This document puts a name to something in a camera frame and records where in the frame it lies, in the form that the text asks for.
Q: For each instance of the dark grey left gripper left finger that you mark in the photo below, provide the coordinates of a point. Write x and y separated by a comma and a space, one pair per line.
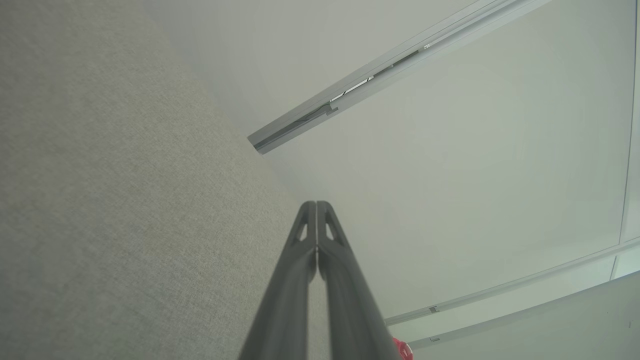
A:
285, 300

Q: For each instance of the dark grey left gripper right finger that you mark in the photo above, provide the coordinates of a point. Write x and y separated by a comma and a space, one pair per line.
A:
350, 300

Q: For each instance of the red shorts with white stripe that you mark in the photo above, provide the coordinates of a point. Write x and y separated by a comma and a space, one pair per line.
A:
402, 350

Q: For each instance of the grey metal support bar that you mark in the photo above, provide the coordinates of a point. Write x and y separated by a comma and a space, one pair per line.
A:
500, 317
500, 286

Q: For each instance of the grey metal partition post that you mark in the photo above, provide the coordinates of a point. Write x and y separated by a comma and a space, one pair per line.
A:
450, 27

